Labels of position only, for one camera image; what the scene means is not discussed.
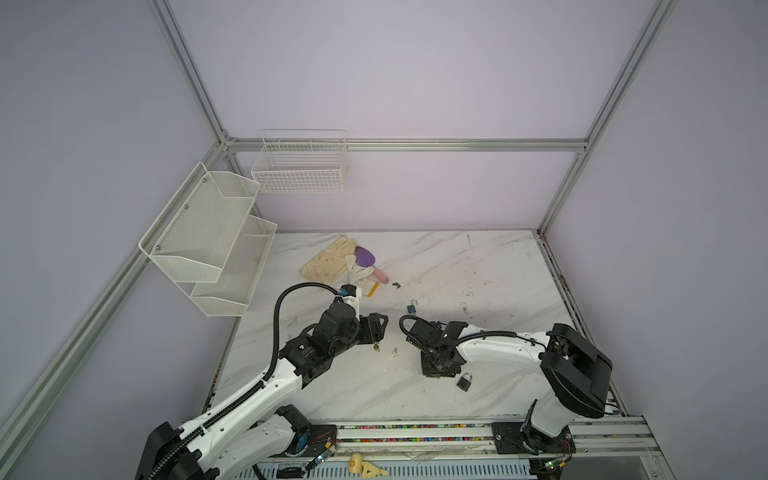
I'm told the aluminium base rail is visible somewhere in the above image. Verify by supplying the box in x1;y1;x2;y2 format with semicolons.
227;416;667;480

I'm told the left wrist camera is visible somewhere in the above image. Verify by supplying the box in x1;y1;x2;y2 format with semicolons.
340;284;362;317

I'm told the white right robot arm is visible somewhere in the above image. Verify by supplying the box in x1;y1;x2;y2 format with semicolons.
398;314;613;455

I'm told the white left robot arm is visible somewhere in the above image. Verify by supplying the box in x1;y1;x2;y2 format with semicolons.
136;283;389;479

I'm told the white mesh two-tier shelf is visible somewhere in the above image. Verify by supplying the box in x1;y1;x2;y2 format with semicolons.
138;163;277;317

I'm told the black padlock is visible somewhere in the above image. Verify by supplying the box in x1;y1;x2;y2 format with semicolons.
456;372;473;392

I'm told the white cloth glove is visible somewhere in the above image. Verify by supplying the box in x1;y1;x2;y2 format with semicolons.
336;255;378;296

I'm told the white wire basket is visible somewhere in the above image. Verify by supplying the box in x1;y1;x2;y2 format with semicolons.
251;129;348;194

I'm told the beige work glove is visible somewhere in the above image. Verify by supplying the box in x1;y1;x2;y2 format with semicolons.
300;235;358;285

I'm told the purple pink spatula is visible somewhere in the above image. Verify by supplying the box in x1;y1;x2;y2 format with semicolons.
355;246;390;284

